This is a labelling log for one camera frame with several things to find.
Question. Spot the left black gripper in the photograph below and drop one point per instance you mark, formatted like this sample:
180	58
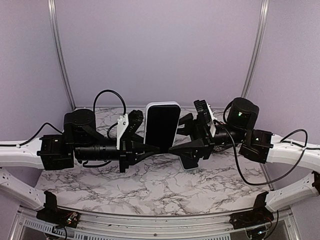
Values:
129	149

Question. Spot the front aluminium rail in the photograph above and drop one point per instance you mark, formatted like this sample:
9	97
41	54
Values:
107	226

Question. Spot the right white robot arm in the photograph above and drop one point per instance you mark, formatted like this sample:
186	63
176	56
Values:
263	147

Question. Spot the lavender phone case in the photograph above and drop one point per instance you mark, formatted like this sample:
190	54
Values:
162	117

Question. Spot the left aluminium frame post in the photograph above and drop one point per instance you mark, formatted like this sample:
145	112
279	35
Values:
53	18

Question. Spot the aluminium frame post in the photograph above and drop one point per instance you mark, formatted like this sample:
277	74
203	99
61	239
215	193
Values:
53	18
257	46

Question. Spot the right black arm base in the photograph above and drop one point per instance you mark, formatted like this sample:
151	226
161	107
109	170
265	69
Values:
258	215

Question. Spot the light blue phone case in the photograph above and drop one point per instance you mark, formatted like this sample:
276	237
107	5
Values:
188	164

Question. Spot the right aluminium frame post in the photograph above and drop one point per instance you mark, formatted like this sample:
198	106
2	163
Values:
257	46

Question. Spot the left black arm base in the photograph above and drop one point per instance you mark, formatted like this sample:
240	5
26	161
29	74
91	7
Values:
53	214

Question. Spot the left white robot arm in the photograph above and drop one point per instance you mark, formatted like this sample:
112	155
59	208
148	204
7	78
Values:
79	142

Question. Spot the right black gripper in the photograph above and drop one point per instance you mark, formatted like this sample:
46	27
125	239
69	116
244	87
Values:
201	133

